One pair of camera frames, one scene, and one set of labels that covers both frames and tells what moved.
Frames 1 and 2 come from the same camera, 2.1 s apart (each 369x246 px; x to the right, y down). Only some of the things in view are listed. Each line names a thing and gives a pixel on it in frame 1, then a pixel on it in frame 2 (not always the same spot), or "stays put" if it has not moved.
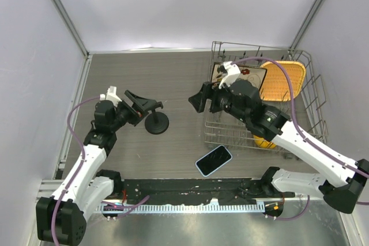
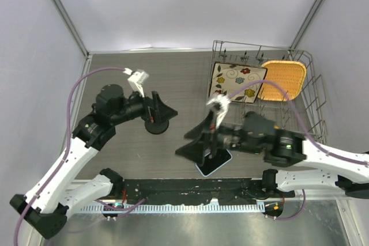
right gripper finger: [198, 101] to [194, 151]
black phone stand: [157, 123] stays put
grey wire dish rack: [285, 79] stays put
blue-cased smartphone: [213, 161] stays put
